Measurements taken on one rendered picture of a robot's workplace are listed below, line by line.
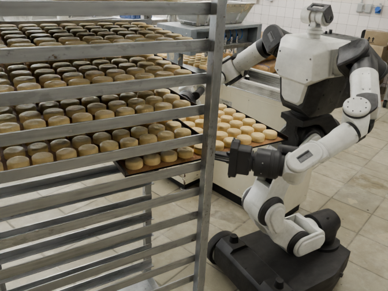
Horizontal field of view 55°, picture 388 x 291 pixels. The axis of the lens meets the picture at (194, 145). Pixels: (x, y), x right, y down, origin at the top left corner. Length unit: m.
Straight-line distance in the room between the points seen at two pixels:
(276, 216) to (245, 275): 0.38
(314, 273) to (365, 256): 0.58
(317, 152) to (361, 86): 0.30
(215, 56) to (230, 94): 1.46
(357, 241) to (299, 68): 1.44
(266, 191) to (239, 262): 0.46
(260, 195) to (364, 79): 0.67
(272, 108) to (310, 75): 0.82
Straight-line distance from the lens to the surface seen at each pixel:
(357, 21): 6.26
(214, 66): 1.00
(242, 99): 2.39
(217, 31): 0.99
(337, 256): 2.19
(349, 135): 1.19
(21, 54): 0.86
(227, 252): 2.01
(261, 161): 1.11
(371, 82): 1.33
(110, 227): 1.64
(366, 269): 2.45
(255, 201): 1.69
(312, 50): 1.48
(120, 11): 0.90
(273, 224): 1.70
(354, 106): 1.22
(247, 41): 2.89
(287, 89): 1.58
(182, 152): 1.13
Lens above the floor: 1.49
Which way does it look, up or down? 25 degrees down
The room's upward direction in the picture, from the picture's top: 3 degrees clockwise
